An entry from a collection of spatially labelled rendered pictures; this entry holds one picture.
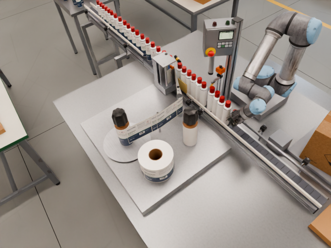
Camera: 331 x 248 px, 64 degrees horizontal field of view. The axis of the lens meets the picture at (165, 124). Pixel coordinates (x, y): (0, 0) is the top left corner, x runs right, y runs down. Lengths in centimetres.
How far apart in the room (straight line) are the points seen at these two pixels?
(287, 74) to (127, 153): 108
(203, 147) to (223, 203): 36
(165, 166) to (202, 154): 31
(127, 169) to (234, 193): 64
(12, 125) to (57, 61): 206
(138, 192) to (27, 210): 148
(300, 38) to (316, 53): 259
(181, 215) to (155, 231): 16
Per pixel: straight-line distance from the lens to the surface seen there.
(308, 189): 167
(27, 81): 404
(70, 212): 263
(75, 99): 219
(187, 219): 152
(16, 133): 222
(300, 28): 155
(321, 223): 167
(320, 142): 164
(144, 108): 190
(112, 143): 174
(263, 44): 157
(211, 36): 155
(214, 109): 179
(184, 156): 164
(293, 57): 166
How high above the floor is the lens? 227
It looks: 51 degrees down
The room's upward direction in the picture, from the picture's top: 6 degrees counter-clockwise
